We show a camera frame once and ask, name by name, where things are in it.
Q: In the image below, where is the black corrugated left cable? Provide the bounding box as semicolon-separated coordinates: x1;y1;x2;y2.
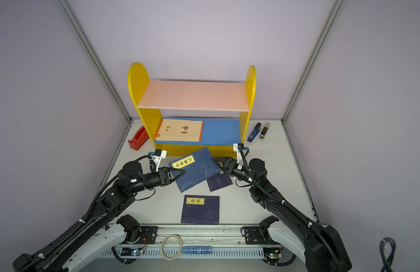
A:
80;154;153;225

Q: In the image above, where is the blue stapler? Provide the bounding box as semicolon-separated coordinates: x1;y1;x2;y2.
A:
247;122;262;143

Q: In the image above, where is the red-edged beige reading book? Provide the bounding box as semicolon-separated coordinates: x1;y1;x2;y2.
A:
154;119;204;142

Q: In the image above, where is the grey black stapler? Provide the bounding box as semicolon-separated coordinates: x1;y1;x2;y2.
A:
259;122;271;140

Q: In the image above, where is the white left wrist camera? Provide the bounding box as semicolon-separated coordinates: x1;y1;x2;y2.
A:
148;149;167;172

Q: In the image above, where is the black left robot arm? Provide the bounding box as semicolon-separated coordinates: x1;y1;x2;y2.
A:
12;160;176;272

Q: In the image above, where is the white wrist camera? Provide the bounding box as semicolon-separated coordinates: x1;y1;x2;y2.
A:
233;143;249;162
148;149;167;172

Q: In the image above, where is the yellow blue pink bookshelf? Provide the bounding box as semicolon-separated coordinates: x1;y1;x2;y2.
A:
127;62;257;158

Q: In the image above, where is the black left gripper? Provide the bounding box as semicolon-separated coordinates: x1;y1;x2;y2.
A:
128;164;185;193

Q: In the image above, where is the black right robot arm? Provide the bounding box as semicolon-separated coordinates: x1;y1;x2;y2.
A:
213;157;353;272

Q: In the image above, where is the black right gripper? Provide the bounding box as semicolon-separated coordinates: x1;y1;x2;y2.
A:
213;156;256;185

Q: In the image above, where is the blue cable loop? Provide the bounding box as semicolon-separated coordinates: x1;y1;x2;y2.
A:
379;237;397;272

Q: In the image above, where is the small dark blue poetry book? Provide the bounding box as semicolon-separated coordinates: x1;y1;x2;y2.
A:
207;173;233;192

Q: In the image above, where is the large dark blue book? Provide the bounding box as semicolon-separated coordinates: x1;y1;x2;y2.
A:
181;195;220;225

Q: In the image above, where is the blue label strip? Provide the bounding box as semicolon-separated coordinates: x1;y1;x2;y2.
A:
182;246;213;255

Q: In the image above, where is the black corrugated cable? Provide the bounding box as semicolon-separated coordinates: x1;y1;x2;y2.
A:
80;154;153;225
238;149;343;272

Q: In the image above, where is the black corrugated right cable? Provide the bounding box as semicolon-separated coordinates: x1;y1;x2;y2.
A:
238;149;343;272

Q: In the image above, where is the red tape dispenser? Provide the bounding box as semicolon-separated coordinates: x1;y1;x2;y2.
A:
128;126;149;150

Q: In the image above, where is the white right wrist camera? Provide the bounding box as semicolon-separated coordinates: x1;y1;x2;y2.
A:
233;143;249;162

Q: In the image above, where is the masking tape roll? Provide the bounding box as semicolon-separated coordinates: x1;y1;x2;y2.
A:
160;234;183;261

